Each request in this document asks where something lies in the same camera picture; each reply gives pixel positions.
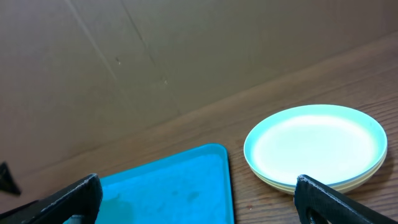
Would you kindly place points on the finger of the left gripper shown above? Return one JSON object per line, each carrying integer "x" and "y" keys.
{"x": 7, "y": 182}

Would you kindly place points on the yellow-green plate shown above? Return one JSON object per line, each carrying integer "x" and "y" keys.
{"x": 360, "y": 182}
{"x": 357, "y": 186}

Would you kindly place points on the blue plastic tray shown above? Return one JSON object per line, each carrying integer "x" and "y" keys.
{"x": 193, "y": 186}

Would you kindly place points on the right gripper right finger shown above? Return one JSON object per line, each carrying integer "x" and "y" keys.
{"x": 317, "y": 203}

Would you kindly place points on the cardboard box wall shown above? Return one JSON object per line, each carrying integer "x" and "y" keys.
{"x": 78, "y": 74}

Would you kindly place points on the light blue plate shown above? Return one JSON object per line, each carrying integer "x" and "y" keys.
{"x": 330, "y": 143}

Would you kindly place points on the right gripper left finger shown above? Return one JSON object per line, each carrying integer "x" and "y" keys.
{"x": 79, "y": 201}

